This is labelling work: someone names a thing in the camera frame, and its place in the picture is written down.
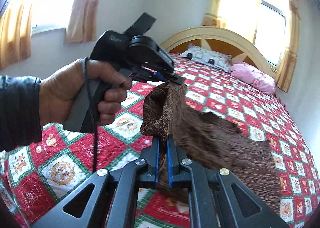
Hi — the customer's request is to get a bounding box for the person's left hand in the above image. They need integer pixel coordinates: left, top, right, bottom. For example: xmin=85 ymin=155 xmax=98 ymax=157
xmin=38 ymin=58 xmax=133 ymax=127

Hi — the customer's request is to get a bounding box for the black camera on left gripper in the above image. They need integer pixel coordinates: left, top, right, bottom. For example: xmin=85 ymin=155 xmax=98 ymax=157
xmin=124 ymin=12 xmax=156 ymax=38

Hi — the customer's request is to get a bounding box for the window behind headboard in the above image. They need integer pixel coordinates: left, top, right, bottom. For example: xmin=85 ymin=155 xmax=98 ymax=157
xmin=254 ymin=0 xmax=289 ymax=71

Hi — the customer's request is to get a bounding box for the pink pillow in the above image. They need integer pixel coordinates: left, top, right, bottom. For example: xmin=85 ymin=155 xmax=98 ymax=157
xmin=230 ymin=61 xmax=276 ymax=95

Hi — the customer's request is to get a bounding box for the cream wooden arched headboard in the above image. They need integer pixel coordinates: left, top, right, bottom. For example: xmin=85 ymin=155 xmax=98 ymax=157
xmin=161 ymin=26 xmax=276 ymax=78

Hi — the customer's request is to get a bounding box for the left forearm in dark sleeve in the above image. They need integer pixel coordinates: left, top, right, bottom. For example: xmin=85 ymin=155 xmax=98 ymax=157
xmin=0 ymin=75 xmax=42 ymax=152

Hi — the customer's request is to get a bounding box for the yellow curtain behind headboard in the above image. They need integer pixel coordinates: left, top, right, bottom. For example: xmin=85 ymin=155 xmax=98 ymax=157
xmin=202 ymin=0 xmax=261 ymax=43

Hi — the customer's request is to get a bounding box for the beige curtain left wall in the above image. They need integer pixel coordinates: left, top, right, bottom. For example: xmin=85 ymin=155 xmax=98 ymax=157
xmin=65 ymin=0 xmax=99 ymax=44

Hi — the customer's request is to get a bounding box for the red patchwork teddy bedspread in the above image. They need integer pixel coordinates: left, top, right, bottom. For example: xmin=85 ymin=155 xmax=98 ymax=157
xmin=1 ymin=57 xmax=319 ymax=227

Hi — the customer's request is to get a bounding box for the beige curtain far left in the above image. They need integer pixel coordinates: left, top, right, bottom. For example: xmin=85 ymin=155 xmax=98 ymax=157
xmin=1 ymin=2 xmax=31 ymax=69

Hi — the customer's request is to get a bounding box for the grey white patterned pillow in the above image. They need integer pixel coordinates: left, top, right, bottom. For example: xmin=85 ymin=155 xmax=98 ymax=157
xmin=179 ymin=44 xmax=232 ymax=73

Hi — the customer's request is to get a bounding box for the brown knitted sweater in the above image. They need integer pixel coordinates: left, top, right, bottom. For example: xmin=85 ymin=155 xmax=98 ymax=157
xmin=140 ymin=82 xmax=281 ymax=214

